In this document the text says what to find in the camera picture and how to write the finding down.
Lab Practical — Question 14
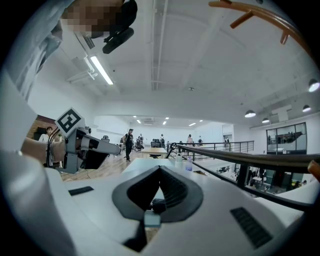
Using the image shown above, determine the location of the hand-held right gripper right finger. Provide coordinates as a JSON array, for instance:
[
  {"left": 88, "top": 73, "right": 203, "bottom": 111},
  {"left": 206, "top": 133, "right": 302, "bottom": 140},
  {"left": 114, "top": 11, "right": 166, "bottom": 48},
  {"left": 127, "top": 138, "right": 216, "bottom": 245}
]
[{"left": 139, "top": 164, "right": 289, "bottom": 256}]

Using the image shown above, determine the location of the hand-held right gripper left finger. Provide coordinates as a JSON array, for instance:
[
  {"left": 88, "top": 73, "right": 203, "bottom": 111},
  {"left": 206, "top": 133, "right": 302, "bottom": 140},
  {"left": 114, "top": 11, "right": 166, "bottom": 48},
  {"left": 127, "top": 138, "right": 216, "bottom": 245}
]
[{"left": 45, "top": 164, "right": 161, "bottom": 256}]

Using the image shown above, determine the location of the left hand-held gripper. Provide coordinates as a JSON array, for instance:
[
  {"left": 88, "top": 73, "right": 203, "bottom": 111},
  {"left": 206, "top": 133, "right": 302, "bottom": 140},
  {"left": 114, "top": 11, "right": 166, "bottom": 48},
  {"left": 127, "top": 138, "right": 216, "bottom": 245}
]
[{"left": 54, "top": 107, "right": 122, "bottom": 175}]

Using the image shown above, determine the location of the person's left forearm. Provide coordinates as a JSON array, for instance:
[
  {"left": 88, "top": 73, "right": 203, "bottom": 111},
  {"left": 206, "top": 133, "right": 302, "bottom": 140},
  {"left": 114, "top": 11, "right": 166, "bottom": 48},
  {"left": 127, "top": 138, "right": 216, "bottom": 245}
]
[{"left": 20, "top": 136, "right": 66, "bottom": 166}]

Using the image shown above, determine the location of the light wooden desk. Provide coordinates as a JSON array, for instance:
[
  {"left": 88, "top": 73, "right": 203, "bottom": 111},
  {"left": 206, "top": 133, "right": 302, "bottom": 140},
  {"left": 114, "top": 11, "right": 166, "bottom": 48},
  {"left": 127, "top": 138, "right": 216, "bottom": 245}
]
[{"left": 140, "top": 147, "right": 168, "bottom": 159}]

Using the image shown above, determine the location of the row of ceiling panel lights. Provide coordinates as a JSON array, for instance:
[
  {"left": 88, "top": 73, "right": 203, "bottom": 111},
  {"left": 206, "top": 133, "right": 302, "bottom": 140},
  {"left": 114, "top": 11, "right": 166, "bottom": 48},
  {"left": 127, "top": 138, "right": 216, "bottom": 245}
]
[{"left": 132, "top": 115, "right": 204, "bottom": 127}]

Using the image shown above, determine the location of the black metal railing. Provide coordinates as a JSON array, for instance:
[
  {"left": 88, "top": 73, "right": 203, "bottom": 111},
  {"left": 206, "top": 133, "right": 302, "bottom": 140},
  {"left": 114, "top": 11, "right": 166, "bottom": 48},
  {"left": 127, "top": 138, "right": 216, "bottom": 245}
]
[{"left": 166, "top": 141, "right": 320, "bottom": 211}]

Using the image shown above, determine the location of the thin black balustrade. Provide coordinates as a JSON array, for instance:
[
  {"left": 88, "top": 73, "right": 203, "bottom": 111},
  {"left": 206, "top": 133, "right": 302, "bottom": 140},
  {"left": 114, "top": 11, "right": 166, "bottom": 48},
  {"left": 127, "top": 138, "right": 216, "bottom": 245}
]
[{"left": 179, "top": 140, "right": 255, "bottom": 155}]

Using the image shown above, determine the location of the white tube ceiling light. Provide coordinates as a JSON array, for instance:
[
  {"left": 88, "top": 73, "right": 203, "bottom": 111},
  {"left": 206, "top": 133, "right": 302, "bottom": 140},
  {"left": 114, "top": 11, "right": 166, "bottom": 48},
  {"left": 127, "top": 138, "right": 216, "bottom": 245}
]
[{"left": 89, "top": 55, "right": 115, "bottom": 86}]

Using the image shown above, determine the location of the ceiling air vent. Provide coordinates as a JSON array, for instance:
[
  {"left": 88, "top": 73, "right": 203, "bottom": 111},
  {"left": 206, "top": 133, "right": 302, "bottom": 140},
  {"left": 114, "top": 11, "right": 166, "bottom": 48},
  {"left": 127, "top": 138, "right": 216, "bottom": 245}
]
[{"left": 82, "top": 34, "right": 96, "bottom": 50}]

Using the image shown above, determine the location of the white ceiling conduit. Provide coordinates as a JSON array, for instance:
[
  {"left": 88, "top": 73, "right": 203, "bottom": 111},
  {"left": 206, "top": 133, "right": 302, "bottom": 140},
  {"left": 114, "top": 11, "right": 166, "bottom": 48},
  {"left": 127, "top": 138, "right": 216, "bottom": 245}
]
[{"left": 149, "top": 0, "right": 169, "bottom": 92}]

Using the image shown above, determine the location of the glass office partition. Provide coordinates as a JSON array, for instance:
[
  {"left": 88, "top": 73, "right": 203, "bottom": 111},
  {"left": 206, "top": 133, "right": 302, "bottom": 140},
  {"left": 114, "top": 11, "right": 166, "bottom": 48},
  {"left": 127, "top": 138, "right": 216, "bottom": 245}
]
[{"left": 266, "top": 122, "right": 308, "bottom": 155}]

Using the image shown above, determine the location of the person's light blue shirt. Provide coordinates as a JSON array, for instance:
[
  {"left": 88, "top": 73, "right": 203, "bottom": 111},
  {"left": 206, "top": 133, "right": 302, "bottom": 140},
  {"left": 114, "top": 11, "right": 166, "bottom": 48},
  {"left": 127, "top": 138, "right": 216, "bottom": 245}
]
[{"left": 13, "top": 0, "right": 76, "bottom": 101}]

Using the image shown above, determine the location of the person's head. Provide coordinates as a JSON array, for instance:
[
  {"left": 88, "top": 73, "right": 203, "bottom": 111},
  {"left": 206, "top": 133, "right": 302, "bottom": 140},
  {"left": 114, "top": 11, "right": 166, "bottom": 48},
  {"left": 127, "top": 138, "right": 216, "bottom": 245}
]
[{"left": 61, "top": 0, "right": 126, "bottom": 39}]

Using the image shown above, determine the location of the brown wooden coat rack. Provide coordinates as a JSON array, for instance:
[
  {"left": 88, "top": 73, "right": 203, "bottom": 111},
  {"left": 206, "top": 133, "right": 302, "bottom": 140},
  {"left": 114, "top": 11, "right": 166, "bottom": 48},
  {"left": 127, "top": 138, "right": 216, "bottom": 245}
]
[{"left": 208, "top": 0, "right": 320, "bottom": 182}]

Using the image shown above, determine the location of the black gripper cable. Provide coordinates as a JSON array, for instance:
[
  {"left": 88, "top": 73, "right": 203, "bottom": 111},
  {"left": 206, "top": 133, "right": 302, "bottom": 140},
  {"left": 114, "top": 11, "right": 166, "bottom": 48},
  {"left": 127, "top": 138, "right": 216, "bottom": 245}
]
[{"left": 45, "top": 127, "right": 61, "bottom": 168}]

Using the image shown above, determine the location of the black head-mounted camera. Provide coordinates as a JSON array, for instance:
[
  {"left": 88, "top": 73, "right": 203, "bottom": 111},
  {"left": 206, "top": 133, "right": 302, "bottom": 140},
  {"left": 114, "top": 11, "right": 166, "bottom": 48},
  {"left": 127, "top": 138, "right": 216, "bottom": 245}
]
[{"left": 102, "top": 27, "right": 135, "bottom": 55}]

